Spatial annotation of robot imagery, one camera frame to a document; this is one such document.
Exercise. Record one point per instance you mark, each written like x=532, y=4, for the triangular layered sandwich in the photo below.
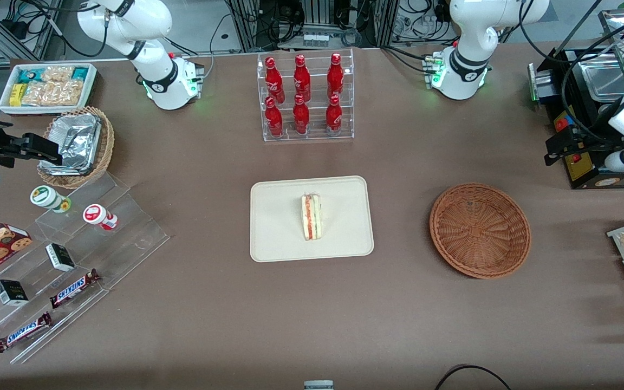
x=312, y=218

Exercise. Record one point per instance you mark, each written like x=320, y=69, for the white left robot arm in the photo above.
x=461, y=70

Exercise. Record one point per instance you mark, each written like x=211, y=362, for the aluminium foil tray stack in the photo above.
x=73, y=142

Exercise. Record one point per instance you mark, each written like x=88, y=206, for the wicker basket holding foil trays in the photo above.
x=105, y=146

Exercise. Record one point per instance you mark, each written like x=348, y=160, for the empty brown wicker basket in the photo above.
x=480, y=233

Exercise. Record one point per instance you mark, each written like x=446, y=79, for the cream rectangular serving tray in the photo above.
x=279, y=227

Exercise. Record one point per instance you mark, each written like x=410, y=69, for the white snack bin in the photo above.
x=4, y=105

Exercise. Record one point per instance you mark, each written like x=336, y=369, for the green lidded sunflower cup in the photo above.
x=47, y=197

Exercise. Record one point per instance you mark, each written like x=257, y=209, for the yellow snack packet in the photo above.
x=17, y=93

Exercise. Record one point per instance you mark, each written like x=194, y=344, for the clear cracker bag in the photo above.
x=52, y=95
x=57, y=74

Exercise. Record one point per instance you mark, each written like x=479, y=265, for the black countertop appliance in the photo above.
x=566, y=73

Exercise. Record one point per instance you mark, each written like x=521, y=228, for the teal snack packet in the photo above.
x=29, y=76
x=80, y=73

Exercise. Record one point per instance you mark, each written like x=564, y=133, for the red lidded white cup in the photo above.
x=99, y=215

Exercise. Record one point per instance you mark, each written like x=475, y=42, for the small black carton box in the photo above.
x=60, y=257
x=10, y=292

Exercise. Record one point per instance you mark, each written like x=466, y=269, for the clear acrylic stepped shelf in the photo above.
x=128, y=238

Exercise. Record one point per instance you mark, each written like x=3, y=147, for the Snickers chocolate bar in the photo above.
x=23, y=331
x=73, y=288

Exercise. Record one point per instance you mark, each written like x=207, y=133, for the red cola bottle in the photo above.
x=274, y=118
x=333, y=115
x=301, y=77
x=273, y=77
x=335, y=75
x=301, y=115

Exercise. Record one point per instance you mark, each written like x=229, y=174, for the clear acrylic bottle rack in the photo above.
x=317, y=132

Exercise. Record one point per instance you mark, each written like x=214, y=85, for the white power strip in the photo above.
x=316, y=39

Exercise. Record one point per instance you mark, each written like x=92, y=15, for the aluminium frame rack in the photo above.
x=247, y=21

